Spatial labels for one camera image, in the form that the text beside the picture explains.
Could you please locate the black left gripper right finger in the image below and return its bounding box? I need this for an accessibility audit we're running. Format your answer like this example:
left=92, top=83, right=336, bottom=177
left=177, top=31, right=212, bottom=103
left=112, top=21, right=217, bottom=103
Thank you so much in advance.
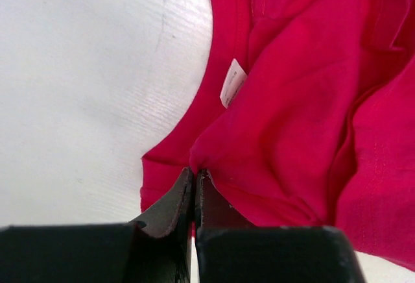
left=195, top=170, right=365, bottom=283

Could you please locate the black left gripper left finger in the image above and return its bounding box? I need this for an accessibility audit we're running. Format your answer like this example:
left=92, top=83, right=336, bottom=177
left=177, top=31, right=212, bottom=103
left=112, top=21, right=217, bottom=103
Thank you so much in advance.
left=1, top=168, right=194, bottom=282

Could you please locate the pink red t shirt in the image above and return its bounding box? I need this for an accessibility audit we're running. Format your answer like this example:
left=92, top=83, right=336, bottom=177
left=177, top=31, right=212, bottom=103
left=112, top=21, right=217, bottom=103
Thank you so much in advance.
left=140, top=0, right=414, bottom=269

